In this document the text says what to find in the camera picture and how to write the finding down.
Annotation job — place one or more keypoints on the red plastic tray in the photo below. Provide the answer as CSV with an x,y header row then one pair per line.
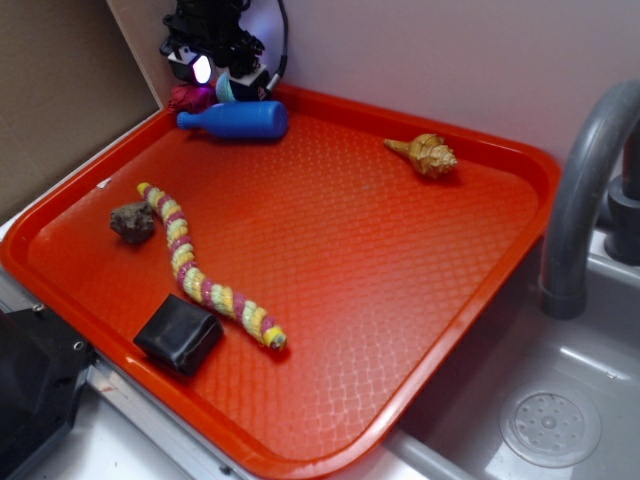
x,y
373,271

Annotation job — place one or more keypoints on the round sink drain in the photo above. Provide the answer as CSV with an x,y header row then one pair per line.
x,y
550,425

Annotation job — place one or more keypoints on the brown cardboard panel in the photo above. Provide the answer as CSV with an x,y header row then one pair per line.
x,y
75,76

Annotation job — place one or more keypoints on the blue plastic bottle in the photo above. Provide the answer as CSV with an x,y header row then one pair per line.
x,y
242,120

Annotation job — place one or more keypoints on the brown rock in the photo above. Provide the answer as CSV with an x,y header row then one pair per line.
x,y
133,222

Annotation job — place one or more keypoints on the dark grey faucet handle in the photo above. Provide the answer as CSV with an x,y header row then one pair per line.
x,y
622,242

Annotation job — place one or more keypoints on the green textured ball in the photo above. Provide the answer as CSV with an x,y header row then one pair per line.
x,y
223,89

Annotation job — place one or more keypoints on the grey curved faucet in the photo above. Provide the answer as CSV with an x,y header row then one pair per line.
x,y
594,161

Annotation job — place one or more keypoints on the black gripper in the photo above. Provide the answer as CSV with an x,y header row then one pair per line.
x,y
212,28

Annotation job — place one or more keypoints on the tan conch seashell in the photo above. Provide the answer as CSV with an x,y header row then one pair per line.
x,y
427,154

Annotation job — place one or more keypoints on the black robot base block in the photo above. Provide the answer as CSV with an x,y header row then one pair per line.
x,y
43,369

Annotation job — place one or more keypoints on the grey sink basin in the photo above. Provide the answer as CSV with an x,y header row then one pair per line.
x,y
451,430

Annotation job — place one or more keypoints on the black rectangular block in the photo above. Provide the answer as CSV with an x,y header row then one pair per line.
x,y
180,335

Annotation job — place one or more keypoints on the crumpled red cloth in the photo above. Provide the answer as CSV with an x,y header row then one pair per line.
x,y
191,98

